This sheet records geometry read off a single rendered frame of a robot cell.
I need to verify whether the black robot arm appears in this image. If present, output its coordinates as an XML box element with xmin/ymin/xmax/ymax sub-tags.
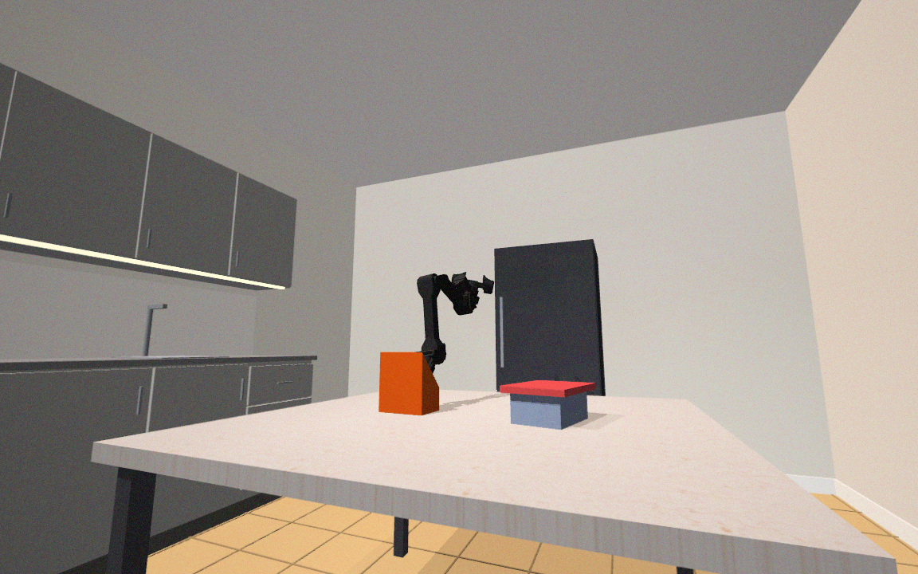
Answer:
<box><xmin>417</xmin><ymin>273</ymin><xmax>480</xmax><ymax>373</ymax></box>

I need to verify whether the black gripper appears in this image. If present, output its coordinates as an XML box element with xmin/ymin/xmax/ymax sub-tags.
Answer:
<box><xmin>451</xmin><ymin>272</ymin><xmax>494</xmax><ymax>294</ymax></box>

